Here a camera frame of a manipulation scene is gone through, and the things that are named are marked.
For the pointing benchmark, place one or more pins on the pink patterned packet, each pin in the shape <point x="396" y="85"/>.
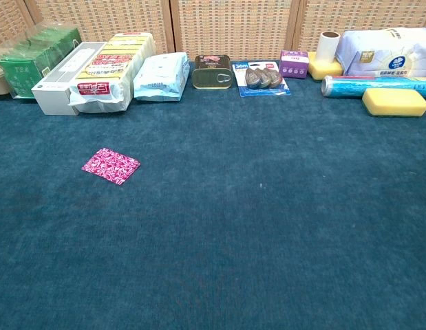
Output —
<point x="111" y="166"/>

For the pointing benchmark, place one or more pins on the teal table cloth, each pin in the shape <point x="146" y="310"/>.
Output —
<point x="233" y="223"/>

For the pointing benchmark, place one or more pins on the black gold meat can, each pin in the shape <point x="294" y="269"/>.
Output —
<point x="211" y="77"/>

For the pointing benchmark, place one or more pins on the blue blister pack of hooks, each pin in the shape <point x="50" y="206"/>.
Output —
<point x="261" y="82"/>

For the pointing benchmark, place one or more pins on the light blue wet wipes pack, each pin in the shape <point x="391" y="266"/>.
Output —
<point x="161" y="77"/>

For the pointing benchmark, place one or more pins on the small purple box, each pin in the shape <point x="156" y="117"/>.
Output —
<point x="293" y="65"/>

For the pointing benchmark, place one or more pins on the wicker folding screen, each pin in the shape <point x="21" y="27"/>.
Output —
<point x="233" y="27"/>

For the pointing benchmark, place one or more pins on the yellow sponge multipack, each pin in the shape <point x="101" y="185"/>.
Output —
<point x="109" y="68"/>

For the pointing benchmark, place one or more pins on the square yellow sponge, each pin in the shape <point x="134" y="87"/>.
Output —
<point x="319" y="71"/>

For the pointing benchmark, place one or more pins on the blue food wrap roll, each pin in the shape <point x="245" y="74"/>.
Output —
<point x="343" y="86"/>

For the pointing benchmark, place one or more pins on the white paper roll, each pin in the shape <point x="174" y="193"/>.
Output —
<point x="329" y="48"/>

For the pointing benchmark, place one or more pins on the long white cardboard box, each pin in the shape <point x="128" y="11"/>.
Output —
<point x="54" y="93"/>

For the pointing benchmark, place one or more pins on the oblong yellow sponge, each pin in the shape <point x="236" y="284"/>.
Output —
<point x="395" y="102"/>

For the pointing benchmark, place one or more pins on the large white tissue pack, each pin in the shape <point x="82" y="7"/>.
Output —
<point x="381" y="55"/>

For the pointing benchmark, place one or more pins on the clear box green tea bags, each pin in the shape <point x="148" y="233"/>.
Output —
<point x="23" y="74"/>

